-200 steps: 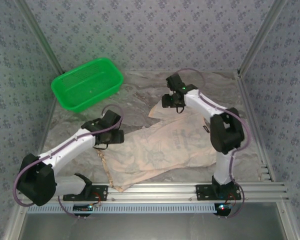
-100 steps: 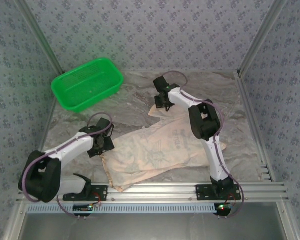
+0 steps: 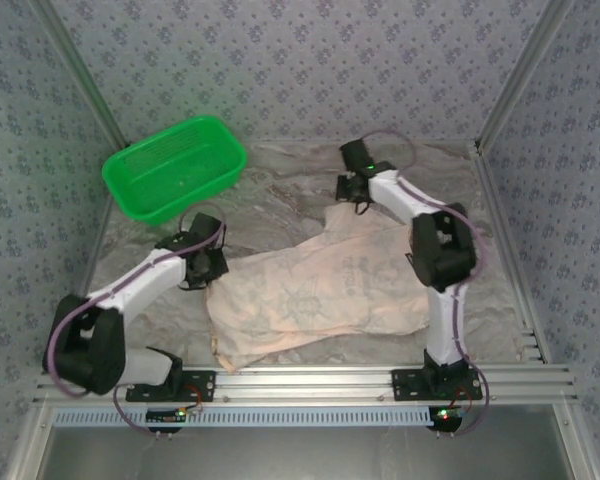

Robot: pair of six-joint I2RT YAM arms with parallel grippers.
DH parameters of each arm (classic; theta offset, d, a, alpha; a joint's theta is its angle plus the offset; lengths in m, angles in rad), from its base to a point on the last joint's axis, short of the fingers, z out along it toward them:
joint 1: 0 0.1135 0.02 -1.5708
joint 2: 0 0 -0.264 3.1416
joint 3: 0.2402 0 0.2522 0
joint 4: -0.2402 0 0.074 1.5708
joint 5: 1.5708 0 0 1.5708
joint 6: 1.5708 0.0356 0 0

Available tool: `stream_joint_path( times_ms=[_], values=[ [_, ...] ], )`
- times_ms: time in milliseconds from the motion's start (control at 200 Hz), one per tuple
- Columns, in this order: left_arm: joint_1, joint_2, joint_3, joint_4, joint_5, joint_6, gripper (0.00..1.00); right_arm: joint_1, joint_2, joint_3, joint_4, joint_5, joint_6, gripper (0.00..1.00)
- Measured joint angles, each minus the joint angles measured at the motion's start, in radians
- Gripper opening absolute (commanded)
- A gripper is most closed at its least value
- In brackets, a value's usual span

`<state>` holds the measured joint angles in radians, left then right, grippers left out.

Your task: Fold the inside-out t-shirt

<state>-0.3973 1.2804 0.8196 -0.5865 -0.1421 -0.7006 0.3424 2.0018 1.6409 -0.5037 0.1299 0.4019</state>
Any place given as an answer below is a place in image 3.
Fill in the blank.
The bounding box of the green plastic basket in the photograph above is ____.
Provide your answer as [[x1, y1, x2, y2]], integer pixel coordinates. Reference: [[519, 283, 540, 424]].
[[101, 115, 248, 226]]

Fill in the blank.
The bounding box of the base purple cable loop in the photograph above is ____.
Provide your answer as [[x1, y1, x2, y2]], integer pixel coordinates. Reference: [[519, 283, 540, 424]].
[[452, 367, 491, 437], [112, 382, 161, 439]]

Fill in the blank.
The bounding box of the peach printed t-shirt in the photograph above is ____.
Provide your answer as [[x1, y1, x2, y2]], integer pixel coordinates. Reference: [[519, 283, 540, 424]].
[[203, 204, 431, 374]]

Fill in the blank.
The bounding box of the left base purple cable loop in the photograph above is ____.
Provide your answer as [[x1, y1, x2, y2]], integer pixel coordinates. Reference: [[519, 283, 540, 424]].
[[112, 382, 161, 439]]

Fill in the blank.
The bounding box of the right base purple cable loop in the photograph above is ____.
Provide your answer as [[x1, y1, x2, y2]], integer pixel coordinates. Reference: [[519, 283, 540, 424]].
[[452, 367, 491, 437]]

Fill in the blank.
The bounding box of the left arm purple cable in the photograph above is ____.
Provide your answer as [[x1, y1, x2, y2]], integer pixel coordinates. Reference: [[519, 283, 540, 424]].
[[47, 202, 227, 399]]

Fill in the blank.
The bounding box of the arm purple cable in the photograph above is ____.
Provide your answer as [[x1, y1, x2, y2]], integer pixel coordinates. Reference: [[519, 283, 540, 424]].
[[47, 202, 227, 399], [362, 128, 489, 361]]

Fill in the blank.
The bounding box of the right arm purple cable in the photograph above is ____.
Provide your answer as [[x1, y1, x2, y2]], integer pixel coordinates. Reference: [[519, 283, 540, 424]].
[[362, 128, 489, 361]]

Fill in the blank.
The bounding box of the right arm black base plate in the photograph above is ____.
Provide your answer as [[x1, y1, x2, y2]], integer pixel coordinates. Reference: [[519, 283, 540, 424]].
[[391, 368, 484, 403]]

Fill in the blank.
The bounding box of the grey metal panel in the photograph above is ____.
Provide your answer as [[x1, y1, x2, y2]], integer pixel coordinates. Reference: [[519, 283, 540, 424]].
[[4, 403, 600, 480]]

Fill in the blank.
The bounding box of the aluminium frame post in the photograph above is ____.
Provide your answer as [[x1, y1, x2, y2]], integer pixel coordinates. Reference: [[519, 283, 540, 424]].
[[473, 0, 577, 151], [29, 0, 131, 147]]

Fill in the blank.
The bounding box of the thin aluminium side rail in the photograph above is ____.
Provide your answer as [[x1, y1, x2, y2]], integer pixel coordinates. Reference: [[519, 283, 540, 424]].
[[79, 202, 117, 301]]

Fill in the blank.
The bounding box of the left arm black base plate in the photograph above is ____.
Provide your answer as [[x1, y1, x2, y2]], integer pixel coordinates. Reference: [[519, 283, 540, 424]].
[[124, 368, 217, 404]]

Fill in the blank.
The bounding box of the slotted white cable duct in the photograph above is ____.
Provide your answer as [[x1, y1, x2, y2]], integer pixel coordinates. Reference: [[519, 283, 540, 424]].
[[53, 405, 444, 429]]

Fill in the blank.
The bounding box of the aluminium mounting rail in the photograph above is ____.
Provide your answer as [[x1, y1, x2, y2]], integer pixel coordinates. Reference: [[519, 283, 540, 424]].
[[32, 364, 579, 405]]

